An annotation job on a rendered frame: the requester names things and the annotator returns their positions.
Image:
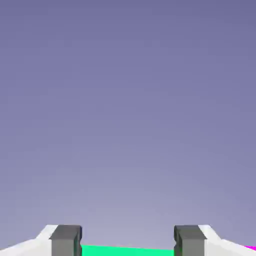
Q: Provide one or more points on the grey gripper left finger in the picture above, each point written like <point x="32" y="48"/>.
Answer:
<point x="64" y="240"/>

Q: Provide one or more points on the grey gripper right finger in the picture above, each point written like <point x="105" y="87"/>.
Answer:
<point x="190" y="240"/>

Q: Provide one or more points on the large magenta box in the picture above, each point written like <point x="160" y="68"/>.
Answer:
<point x="251" y="248"/>

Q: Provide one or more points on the large green box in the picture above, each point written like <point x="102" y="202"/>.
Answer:
<point x="128" y="251"/>

